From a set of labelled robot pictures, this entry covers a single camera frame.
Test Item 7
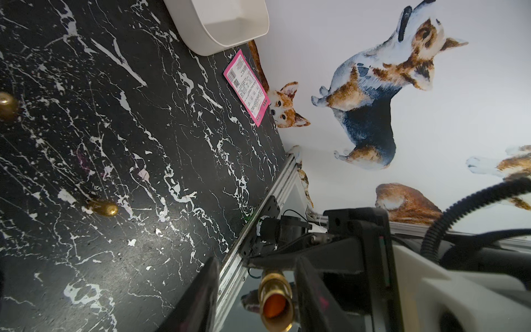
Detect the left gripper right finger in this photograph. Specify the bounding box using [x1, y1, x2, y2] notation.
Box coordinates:
[295, 257, 353, 331]

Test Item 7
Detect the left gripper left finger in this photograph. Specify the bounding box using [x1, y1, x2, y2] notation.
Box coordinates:
[157, 257, 220, 332]

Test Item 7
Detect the aluminium front rail frame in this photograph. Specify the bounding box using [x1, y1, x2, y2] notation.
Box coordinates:
[213, 145, 312, 331]

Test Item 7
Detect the pink paper card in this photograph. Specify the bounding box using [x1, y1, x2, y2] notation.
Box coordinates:
[223, 50, 270, 127]

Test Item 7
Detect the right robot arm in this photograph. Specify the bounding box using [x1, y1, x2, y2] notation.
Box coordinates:
[246, 178, 530, 331]

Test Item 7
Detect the cream plastic tray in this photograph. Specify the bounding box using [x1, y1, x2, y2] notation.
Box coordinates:
[164, 0, 270, 56]

